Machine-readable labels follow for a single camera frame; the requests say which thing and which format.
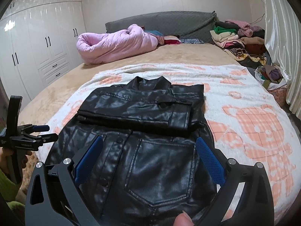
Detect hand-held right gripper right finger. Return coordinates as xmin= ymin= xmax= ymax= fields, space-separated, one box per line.
xmin=196 ymin=135 xmax=275 ymax=226

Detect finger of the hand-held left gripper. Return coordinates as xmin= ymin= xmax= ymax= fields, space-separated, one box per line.
xmin=35 ymin=134 xmax=59 ymax=144
xmin=20 ymin=124 xmax=50 ymax=134

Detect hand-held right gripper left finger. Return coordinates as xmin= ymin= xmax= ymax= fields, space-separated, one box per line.
xmin=25 ymin=135 xmax=104 ymax=226

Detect black leather jacket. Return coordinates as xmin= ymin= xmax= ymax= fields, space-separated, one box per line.
xmin=48 ymin=76 xmax=218 ymax=226

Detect person's left forearm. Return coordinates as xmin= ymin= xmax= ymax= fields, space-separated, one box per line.
xmin=0 ymin=169 xmax=27 ymax=218

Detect plastic bag of clothes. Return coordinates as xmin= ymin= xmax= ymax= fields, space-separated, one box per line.
xmin=255 ymin=65 xmax=288 ymax=91

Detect pile of mixed clothes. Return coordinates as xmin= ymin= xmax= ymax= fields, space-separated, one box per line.
xmin=210 ymin=19 xmax=271 ymax=67

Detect person's left hand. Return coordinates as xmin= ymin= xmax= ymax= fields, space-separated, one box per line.
xmin=0 ymin=149 xmax=33 ymax=177

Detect person's right hand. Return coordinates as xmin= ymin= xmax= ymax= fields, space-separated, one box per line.
xmin=173 ymin=212 xmax=195 ymax=226

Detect white blanket with pink bears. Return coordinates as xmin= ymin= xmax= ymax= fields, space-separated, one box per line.
xmin=39 ymin=63 xmax=298 ymax=224

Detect white wardrobe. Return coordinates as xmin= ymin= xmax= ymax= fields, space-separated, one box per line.
xmin=0 ymin=0 xmax=86 ymax=104

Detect pink floral cloth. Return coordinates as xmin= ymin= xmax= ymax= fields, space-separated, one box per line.
xmin=270 ymin=86 xmax=290 ymax=107

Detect beige bed cover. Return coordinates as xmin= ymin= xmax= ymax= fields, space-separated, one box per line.
xmin=17 ymin=43 xmax=242 ymax=132

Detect pink quilt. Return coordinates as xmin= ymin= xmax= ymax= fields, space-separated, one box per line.
xmin=76 ymin=24 xmax=158 ymax=66

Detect blue patterned cloth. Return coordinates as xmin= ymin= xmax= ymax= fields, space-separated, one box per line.
xmin=180 ymin=38 xmax=204 ymax=45

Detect red folded cloth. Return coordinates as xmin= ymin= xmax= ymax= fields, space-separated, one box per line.
xmin=163 ymin=35 xmax=182 ymax=45

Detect white shiny curtain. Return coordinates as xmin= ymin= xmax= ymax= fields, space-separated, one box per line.
xmin=260 ymin=0 xmax=301 ymax=120

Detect grey headboard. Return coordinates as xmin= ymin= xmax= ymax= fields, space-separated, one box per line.
xmin=105 ymin=11 xmax=217 ymax=45

